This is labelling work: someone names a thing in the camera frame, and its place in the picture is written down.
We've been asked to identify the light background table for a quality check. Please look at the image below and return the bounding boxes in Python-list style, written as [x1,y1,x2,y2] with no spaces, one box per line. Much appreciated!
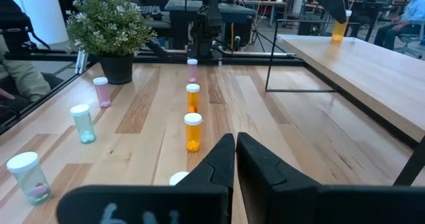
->
[238,0,288,27]

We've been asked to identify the grey office chair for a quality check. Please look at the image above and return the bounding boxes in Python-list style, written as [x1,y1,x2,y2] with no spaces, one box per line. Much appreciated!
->
[394,19,425,59]

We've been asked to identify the green medicine bottle white pills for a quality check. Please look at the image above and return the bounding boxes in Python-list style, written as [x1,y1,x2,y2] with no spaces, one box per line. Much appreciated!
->
[70,104,98,145]

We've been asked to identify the silver metal bracket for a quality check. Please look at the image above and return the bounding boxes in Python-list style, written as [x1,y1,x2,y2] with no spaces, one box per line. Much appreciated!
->
[74,49,89,75]

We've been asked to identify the pink medicine bottle white cap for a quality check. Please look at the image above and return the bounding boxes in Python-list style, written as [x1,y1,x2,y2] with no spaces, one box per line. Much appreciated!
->
[92,76,112,109]
[186,58,199,84]

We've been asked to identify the wooden shelf black metal frame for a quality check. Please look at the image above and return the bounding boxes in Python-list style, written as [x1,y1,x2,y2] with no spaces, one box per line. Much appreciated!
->
[264,19,425,187]

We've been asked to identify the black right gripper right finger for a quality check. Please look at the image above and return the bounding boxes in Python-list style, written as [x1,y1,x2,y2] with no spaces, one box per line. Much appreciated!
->
[236,132,425,224]

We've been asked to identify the person's hand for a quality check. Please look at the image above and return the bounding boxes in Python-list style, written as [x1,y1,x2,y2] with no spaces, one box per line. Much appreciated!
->
[0,87,16,101]

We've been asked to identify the person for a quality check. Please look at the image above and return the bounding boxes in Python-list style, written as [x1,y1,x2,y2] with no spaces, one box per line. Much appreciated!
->
[0,0,52,102]
[373,0,425,51]

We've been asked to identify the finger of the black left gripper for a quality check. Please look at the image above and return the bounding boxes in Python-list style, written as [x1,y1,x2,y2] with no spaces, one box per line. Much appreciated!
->
[317,0,353,24]

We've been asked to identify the green artificial potted plant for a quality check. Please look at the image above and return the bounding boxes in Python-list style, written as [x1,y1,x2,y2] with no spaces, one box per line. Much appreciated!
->
[65,0,157,85]

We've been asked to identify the dark desk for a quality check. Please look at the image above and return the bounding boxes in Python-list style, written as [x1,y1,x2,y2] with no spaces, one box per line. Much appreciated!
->
[164,0,257,49]

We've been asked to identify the black computer keyboard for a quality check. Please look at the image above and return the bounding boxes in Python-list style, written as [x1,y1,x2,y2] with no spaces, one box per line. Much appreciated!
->
[138,5,164,21]

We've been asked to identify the orange medicine bottle white cap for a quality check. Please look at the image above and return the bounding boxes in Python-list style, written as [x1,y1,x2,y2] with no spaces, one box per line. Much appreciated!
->
[185,83,201,114]
[183,112,203,154]
[331,9,353,43]

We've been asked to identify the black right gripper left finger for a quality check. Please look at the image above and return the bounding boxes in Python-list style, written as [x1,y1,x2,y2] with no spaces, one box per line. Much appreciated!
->
[55,132,236,224]

